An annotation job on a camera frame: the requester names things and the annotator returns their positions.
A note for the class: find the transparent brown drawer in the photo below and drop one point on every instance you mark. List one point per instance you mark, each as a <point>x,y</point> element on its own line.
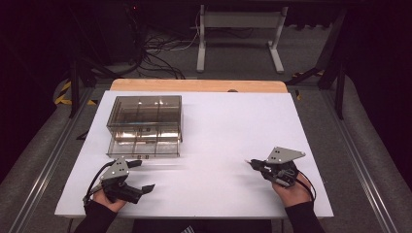
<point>145,128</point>
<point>144,147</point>

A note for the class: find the wooden table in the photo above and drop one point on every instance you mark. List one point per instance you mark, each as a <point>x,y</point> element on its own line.
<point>194,85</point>

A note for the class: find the white board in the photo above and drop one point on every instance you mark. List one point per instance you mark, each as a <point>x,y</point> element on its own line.
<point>226,129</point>

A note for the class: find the person's right hand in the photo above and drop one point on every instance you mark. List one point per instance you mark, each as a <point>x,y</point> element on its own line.
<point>293,194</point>

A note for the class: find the person's dark clothing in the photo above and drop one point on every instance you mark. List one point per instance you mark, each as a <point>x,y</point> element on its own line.
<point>200,226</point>

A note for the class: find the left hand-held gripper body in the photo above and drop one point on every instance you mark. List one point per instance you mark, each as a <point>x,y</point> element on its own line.
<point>118,189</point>

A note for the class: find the transparent brown drawer cabinet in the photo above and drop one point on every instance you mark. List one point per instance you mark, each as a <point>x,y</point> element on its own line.
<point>145,110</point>

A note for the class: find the person's left hand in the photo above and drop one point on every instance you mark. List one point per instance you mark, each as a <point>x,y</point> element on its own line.
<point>108,202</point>

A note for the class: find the white desk frame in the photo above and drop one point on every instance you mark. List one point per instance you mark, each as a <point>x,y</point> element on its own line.
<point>239,20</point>

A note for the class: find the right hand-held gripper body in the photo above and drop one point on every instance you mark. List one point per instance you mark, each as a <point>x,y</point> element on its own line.
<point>281,155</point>

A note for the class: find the yellow black hazard tape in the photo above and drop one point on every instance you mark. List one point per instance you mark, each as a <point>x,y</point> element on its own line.
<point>301,75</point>
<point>64,93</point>

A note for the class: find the aluminium rail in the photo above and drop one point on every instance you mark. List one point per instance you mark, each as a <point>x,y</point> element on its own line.
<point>48,168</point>
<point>359,161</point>

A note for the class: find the black metal stand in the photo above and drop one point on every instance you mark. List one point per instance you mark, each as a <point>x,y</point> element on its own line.
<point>74,87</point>
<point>333,58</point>

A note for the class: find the black equipment case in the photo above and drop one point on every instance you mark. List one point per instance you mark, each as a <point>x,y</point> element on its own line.
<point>124,29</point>

